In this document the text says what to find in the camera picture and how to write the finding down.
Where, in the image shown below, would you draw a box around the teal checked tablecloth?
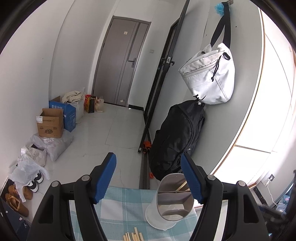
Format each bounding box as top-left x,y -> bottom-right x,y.
69,185 -> 228,241

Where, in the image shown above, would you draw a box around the beige paper bag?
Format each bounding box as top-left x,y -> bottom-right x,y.
95,97 -> 104,113

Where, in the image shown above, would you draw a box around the black backpack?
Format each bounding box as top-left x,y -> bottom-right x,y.
149,100 -> 205,181

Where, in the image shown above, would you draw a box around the blue cardboard box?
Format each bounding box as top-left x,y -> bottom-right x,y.
49,96 -> 76,132

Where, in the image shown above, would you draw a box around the white plastic bag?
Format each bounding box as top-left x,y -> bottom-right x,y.
8,154 -> 50,202

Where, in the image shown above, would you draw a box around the grey parcel bag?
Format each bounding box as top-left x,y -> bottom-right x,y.
30,130 -> 74,162

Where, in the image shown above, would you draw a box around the cream cloth bundle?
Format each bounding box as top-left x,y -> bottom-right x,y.
61,90 -> 85,103

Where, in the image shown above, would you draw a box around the black white sneakers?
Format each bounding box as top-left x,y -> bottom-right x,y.
27,172 -> 44,193

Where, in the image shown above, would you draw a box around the wall power socket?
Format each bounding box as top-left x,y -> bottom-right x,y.
268,174 -> 274,181

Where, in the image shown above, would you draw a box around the white sling bag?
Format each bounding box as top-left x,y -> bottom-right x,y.
178,42 -> 236,105

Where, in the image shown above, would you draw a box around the brown shoe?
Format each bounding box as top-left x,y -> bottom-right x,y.
8,185 -> 33,200
5,193 -> 29,217

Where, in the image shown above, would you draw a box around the white utensil holder cylinder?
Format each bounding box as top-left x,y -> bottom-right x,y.
145,173 -> 194,231

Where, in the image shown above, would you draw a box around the blue duster on hook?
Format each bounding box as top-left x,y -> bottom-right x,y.
214,3 -> 224,16

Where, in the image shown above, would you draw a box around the brown cardboard box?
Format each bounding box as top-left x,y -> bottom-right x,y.
36,108 -> 64,138

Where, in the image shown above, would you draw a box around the chopstick in holder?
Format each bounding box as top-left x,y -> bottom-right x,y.
176,181 -> 189,192

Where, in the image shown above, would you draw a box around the grey door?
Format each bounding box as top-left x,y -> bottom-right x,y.
92,16 -> 150,107

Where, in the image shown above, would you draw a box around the black metal frame stand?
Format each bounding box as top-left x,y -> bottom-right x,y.
138,0 -> 190,153

